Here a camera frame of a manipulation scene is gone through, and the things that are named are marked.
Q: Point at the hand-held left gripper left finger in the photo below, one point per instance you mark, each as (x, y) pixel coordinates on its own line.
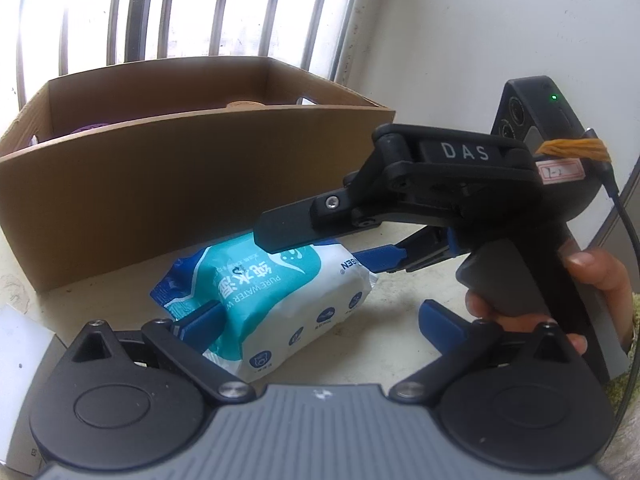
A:
(205, 322)

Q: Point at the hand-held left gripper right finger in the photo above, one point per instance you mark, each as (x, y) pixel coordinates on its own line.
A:
(440, 322)

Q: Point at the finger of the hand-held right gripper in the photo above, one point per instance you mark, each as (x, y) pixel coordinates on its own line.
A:
(300, 225)
(385, 257)

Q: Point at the teal wet wipes pack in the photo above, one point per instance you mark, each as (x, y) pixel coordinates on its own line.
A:
(290, 305)

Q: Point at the glass jar with gold lid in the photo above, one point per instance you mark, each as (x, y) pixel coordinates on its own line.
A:
(243, 105)

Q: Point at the brown cardboard box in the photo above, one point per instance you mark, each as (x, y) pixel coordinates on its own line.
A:
(150, 185)

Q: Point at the white rectangular box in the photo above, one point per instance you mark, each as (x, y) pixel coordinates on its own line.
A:
(25, 350)

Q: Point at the purple lid air freshener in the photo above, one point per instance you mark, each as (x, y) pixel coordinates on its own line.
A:
(90, 129)

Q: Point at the person's right hand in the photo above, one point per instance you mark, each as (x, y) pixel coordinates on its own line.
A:
(605, 280)

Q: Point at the orange yarn tie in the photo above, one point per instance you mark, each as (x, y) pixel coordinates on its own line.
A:
(570, 149)

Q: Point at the barred window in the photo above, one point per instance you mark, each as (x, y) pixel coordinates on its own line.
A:
(200, 5)

